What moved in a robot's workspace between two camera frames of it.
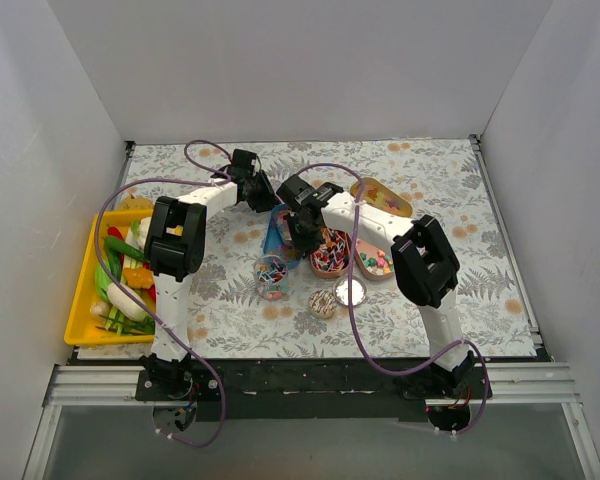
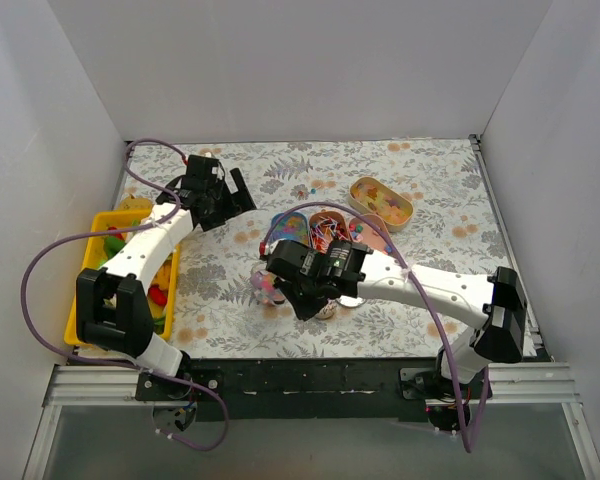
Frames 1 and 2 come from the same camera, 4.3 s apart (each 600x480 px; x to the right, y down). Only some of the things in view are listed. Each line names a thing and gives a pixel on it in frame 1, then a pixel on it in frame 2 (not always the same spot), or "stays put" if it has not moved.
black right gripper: x=303 y=230 → x=296 y=293
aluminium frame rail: x=544 y=384 stays put
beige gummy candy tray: x=377 y=194 stays put
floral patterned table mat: x=326 y=248 stays put
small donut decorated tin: x=321 y=304 stays put
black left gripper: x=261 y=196 → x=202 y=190
